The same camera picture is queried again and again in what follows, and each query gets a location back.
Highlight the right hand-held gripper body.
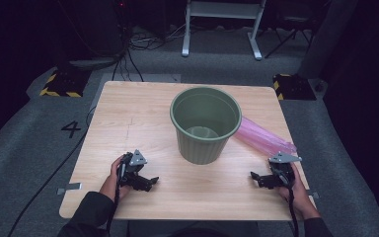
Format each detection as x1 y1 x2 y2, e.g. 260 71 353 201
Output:
268 151 303 188

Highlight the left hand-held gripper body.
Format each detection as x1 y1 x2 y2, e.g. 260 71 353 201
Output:
116 149 148 187

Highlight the pink plastic bag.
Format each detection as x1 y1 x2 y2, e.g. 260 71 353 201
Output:
234 116 298 157

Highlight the green plastic bin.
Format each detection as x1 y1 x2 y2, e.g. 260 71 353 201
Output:
169 86 244 166

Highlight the person's right hand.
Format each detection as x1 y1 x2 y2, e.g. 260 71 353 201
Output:
277 162 322 220

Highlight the person's left hand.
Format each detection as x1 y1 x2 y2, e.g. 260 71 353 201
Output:
99 155 131 201

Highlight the grey tape strip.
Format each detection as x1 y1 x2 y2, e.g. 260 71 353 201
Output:
56 182 83 196

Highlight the yellow black striped base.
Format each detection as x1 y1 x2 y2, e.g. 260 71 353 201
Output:
38 67 92 99
272 73 318 102

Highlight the black tripod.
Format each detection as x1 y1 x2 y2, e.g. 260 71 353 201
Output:
265 14 314 60

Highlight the grey curtain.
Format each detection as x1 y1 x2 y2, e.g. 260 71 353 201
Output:
297 0 359 80

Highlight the dark equipment cabinet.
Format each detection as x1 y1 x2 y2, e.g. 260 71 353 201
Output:
53 0 129 67

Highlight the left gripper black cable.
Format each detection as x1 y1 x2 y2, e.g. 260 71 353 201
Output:
107 162 126 237

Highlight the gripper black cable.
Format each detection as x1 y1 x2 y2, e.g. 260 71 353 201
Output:
287 184 300 237
107 162 126 237

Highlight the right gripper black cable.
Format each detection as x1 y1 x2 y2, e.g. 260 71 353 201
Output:
287 184 300 237

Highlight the long black floor cable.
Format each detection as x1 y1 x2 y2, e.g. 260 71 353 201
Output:
7 106 97 237

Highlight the bundle of floor cables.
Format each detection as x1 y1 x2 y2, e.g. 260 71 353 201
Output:
111 23 187 83

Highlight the white metal stand frame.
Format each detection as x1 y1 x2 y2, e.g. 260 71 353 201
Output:
181 0 266 61

